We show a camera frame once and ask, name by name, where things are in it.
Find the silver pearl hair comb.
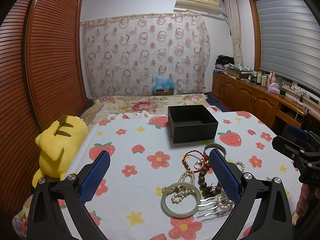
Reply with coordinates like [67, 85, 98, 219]
[197, 191, 235, 217]

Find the green jade bangle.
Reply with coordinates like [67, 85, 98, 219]
[161, 182, 201, 218]

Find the black open jewelry box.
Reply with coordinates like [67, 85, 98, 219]
[168, 105, 219, 144]

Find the person's right hand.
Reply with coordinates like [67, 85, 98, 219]
[296, 184, 320, 217]

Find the brown wooden side cabinet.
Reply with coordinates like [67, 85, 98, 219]
[212, 73, 319, 134]

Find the silver bangle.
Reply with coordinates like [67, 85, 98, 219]
[203, 142, 227, 158]

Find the pink tissue box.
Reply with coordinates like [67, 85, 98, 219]
[267, 82, 280, 95]

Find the yellow plush toy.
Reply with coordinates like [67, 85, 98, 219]
[32, 115, 88, 187]

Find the strawberry flower print cloth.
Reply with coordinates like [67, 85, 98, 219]
[68, 112, 301, 239]

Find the floral bed quilt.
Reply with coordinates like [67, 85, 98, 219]
[81, 93, 222, 127]

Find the grey window blind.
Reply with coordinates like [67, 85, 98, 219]
[253, 0, 319, 93]

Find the stack of folded clothes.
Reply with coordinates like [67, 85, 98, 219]
[214, 55, 253, 80]

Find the cardboard box with blue wrap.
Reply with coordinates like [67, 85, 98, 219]
[153, 77, 175, 96]

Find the brown louvered wardrobe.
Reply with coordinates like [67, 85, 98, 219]
[1, 0, 86, 224]

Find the beige tied window curtain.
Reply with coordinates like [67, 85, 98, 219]
[224, 0, 243, 64]

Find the circle pattern sheer curtain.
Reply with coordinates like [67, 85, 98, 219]
[83, 13, 210, 98]

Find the brown wooden bead bracelet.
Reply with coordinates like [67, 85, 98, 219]
[197, 162, 223, 197]

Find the red braided string bracelet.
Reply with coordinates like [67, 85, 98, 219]
[182, 149, 209, 173]

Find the beige wall air conditioner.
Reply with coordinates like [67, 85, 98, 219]
[175, 0, 223, 15]

